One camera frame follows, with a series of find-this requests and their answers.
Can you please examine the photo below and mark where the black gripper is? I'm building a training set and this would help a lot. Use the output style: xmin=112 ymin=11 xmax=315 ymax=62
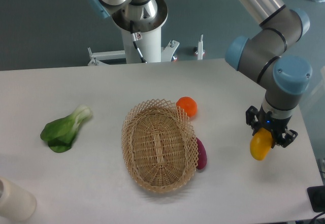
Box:
xmin=245 ymin=106 xmax=298 ymax=148

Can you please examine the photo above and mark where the yellow mango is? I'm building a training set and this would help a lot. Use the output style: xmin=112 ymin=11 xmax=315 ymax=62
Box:
xmin=250 ymin=128 xmax=273 ymax=161

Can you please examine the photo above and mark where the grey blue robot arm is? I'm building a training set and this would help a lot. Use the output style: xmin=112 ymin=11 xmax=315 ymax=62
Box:
xmin=88 ymin=0 xmax=312 ymax=147

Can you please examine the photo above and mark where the woven wicker basket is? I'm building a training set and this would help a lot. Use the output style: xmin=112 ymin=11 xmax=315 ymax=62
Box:
xmin=121 ymin=99 xmax=199 ymax=194

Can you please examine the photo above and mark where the purple sweet potato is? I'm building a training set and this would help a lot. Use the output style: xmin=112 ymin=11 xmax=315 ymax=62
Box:
xmin=196 ymin=138 xmax=207 ymax=170

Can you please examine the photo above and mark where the orange fruit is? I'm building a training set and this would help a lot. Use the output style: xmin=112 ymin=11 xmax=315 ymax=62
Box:
xmin=176 ymin=97 xmax=198 ymax=117

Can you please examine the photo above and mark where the black device at edge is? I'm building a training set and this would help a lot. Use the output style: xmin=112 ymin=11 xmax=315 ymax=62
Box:
xmin=307 ymin=185 xmax=325 ymax=212

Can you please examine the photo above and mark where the green bok choy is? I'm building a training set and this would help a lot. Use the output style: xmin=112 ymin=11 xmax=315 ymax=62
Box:
xmin=40 ymin=105 xmax=92 ymax=153

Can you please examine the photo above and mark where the white cylinder bottle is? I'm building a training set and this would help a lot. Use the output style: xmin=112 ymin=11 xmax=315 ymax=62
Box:
xmin=1 ymin=177 xmax=37 ymax=221

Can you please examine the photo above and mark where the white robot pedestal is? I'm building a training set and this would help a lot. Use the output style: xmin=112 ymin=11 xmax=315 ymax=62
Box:
xmin=87 ymin=0 xmax=206 ymax=67

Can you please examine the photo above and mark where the black cable on pedestal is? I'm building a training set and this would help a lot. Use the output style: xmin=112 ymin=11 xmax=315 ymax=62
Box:
xmin=129 ymin=20 xmax=147 ymax=64

